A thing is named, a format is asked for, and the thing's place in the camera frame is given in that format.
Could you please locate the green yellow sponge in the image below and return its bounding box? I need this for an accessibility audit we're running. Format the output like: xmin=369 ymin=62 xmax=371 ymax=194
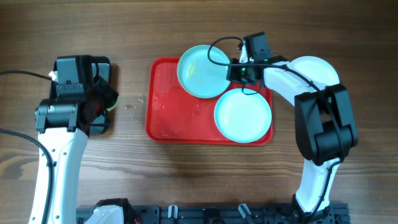
xmin=106 ymin=96 xmax=119 ymax=111

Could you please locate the teal plate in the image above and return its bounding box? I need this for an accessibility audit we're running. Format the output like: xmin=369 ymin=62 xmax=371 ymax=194
xmin=214 ymin=88 xmax=272 ymax=144
xmin=177 ymin=45 xmax=230 ymax=98

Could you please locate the teal plate top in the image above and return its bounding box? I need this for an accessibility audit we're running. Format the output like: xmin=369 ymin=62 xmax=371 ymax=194
xmin=177 ymin=45 xmax=230 ymax=98

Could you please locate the white plate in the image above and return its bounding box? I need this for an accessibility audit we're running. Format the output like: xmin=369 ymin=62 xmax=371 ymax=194
xmin=288 ymin=56 xmax=340 ymax=90

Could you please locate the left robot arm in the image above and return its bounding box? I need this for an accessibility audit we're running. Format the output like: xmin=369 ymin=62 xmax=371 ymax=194
xmin=29 ymin=77 xmax=119 ymax=223

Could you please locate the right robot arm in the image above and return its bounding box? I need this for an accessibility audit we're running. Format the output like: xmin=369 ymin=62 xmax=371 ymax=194
xmin=228 ymin=56 xmax=358 ymax=223

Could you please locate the black water tray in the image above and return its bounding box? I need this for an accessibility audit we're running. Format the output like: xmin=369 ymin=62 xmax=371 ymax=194
xmin=36 ymin=55 xmax=119 ymax=135

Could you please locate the red plastic tray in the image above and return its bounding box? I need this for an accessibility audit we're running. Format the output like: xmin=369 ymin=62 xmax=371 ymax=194
xmin=145 ymin=56 xmax=274 ymax=146

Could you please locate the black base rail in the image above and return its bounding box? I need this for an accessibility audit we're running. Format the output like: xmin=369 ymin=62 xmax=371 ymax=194
xmin=76 ymin=203 xmax=351 ymax=224

